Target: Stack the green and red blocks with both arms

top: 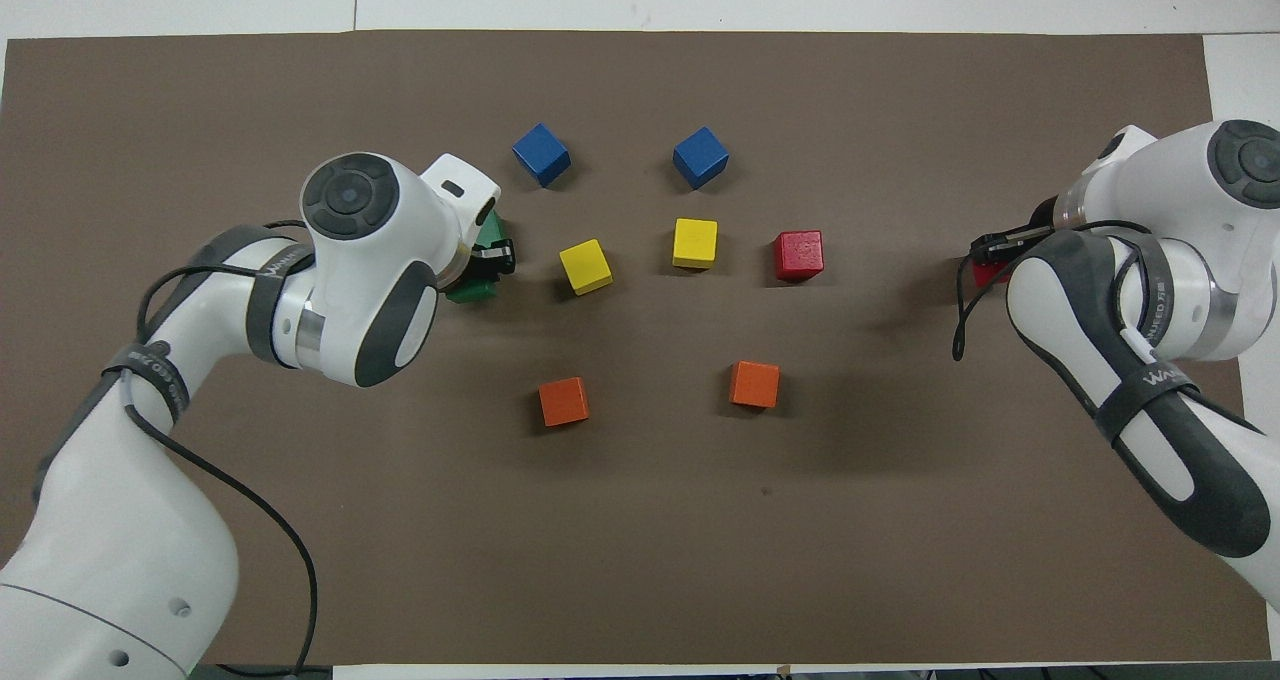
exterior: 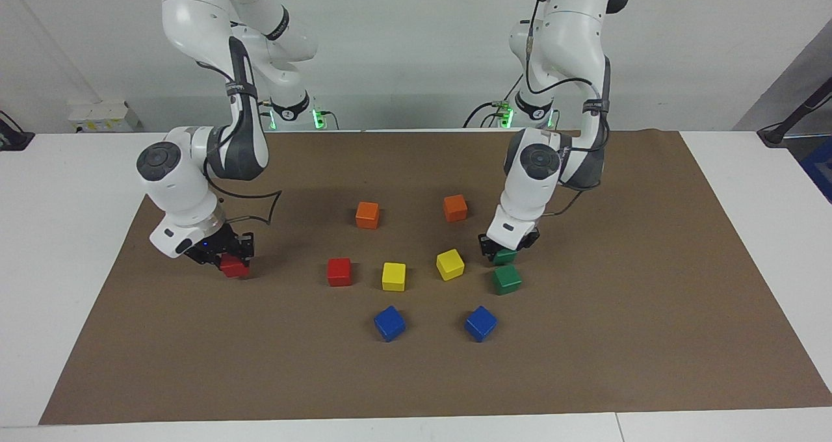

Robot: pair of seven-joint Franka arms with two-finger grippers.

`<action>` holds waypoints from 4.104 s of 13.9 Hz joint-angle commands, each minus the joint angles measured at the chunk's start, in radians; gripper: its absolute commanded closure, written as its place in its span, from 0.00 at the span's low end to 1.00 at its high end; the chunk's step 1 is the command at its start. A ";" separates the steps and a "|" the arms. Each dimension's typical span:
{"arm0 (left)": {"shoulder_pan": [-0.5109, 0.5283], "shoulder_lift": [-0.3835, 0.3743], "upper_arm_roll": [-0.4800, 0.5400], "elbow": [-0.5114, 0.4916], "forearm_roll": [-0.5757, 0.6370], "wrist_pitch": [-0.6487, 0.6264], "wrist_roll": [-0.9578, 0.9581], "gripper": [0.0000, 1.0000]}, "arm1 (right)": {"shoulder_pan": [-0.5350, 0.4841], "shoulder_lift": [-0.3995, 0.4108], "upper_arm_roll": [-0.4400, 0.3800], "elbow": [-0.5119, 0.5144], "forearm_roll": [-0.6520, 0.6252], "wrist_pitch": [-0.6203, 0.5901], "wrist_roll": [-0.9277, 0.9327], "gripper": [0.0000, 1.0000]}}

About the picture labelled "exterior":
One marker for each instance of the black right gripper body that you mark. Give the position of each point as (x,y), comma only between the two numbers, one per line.
(218,244)

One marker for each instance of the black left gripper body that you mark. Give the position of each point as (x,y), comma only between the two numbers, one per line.
(486,239)

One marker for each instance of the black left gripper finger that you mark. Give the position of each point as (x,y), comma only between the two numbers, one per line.
(487,252)
(530,243)

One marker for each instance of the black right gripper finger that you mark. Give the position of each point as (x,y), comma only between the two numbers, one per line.
(247,250)
(214,262)

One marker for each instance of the green wooden block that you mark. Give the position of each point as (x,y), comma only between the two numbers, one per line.
(505,257)
(506,279)

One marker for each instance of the red wooden block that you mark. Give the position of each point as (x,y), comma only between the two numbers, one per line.
(235,270)
(339,272)

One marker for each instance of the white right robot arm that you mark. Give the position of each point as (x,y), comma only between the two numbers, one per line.
(195,13)

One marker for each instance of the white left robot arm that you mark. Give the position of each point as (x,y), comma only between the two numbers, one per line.
(572,32)

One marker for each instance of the yellow wooden block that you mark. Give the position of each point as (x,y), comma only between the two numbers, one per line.
(450,264)
(393,277)

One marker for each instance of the orange wooden block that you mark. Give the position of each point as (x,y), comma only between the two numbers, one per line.
(367,215)
(455,208)

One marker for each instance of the blue wooden block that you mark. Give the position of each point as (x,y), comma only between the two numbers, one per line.
(480,324)
(389,324)

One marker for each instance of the brown table mat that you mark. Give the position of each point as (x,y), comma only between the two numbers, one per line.
(416,377)

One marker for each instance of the white power strip box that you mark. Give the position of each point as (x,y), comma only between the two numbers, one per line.
(97,117)

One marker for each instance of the black clamp base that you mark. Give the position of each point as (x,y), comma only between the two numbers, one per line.
(13,140)

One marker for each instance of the blue crate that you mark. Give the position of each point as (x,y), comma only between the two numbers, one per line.
(820,169)

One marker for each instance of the black camera stand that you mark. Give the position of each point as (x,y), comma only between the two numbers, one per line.
(790,120)

